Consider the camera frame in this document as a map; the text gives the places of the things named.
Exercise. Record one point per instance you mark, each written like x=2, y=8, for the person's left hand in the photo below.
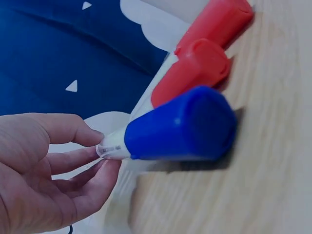
x=29, y=175

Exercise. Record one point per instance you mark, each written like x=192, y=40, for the blue cap white marker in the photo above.
x=182, y=124

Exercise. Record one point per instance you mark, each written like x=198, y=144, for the black wrist band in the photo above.
x=70, y=229

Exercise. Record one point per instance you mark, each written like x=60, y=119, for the red cap white marker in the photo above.
x=192, y=73
x=219, y=22

